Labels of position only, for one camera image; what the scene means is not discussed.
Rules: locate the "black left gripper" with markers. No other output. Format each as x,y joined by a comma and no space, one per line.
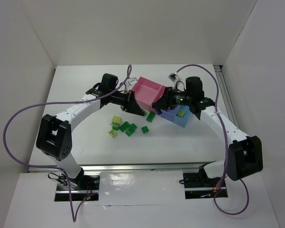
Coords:
129,101

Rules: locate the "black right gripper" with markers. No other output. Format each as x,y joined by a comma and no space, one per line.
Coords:
167,98

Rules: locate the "lime green square lego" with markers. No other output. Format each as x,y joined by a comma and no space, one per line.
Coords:
180,113

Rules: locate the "dark blue lego brick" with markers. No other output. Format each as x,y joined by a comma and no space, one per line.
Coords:
158,111

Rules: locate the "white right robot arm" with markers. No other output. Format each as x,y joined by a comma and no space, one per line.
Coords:
243,153

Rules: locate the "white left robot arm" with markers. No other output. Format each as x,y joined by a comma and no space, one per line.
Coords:
55,132

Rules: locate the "blue plastic container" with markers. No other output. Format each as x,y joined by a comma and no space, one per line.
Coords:
171,115

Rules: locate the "pink plastic container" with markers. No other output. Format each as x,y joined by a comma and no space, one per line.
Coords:
147,92

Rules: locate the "lime and green lego stack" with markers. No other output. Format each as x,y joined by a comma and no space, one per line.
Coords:
116,121

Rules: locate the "green lego brick upside down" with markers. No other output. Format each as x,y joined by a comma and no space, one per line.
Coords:
124,126

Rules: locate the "green lego brick with studs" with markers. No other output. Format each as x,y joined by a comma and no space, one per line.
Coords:
131,129

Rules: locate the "lime green small lego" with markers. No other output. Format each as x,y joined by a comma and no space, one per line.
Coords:
113,133

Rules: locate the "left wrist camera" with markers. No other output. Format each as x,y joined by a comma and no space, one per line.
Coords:
132,81

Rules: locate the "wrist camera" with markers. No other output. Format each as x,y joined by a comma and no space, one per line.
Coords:
174,77
132,81

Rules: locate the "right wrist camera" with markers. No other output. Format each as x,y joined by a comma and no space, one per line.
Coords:
174,77

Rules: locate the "aluminium side rail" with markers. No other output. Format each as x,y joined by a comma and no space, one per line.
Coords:
225,94

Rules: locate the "aluminium front rail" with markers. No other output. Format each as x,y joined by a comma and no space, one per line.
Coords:
123,167

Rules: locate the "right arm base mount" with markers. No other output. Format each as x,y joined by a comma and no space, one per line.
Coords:
198,185

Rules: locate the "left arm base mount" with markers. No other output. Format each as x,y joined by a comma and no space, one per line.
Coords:
89,189

